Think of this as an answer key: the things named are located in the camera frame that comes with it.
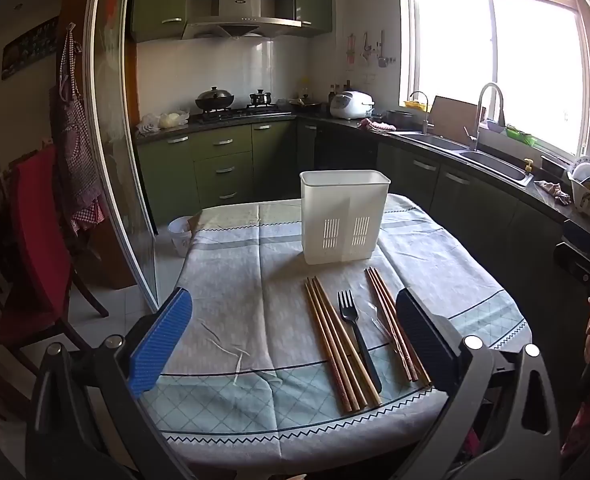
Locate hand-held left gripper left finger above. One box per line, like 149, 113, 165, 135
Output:
25, 287, 196, 480

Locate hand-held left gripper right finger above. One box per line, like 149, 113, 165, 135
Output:
396, 288, 562, 480

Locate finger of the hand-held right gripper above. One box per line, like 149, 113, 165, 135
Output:
554, 241, 590, 285

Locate wooden chopstick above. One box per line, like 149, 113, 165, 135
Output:
373, 266, 432, 388
314, 275, 374, 409
369, 267, 426, 382
304, 281, 354, 416
309, 278, 364, 412
318, 280, 382, 407
365, 268, 418, 383

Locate white plastic utensil holder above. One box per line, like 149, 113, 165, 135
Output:
300, 170, 392, 266

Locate clear plastic utensil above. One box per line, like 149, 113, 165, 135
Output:
369, 302, 400, 343

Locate black plastic fork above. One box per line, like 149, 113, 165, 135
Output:
338, 289, 383, 395

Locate crumpled rag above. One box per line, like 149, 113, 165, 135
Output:
533, 179, 572, 207

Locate small white bin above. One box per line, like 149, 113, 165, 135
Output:
167, 216, 196, 259

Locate steel double sink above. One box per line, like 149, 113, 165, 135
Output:
399, 130, 534, 184

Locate green tray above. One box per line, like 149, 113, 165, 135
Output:
504, 124, 539, 148

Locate red chair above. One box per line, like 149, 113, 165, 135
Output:
0, 146, 110, 356

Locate tall steel faucet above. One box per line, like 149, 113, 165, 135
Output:
465, 82, 506, 153

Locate wooden cutting board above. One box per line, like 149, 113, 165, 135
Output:
429, 95, 482, 146

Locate lower kitchen cabinets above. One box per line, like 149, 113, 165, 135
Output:
135, 119, 583, 311

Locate kitchen cabinets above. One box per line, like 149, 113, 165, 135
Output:
130, 0, 336, 44
135, 119, 583, 311

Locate glass sliding door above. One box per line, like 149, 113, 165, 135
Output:
86, 0, 160, 312

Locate small steel faucet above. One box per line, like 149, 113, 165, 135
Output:
408, 90, 434, 136

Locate window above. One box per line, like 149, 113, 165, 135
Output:
399, 0, 590, 157

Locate checkered apron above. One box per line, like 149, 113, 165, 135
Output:
50, 25, 108, 235

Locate red cloth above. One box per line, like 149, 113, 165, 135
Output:
358, 118, 398, 134

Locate dark round pot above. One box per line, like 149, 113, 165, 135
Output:
384, 108, 416, 129

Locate white plastic bags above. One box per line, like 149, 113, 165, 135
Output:
136, 111, 191, 137

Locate white rice cooker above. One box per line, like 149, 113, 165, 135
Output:
329, 90, 377, 121

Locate gas stove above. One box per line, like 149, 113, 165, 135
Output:
194, 104, 282, 122

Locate black wok with lid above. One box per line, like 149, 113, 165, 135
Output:
195, 86, 236, 113

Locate steel range hood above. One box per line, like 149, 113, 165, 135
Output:
181, 0, 296, 42

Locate upper kitchen cabinets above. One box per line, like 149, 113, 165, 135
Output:
130, 0, 336, 44

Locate hanging wall utensils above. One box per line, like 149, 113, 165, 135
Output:
345, 29, 396, 69

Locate dark wall poster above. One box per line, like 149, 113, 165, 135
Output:
1, 15, 60, 81

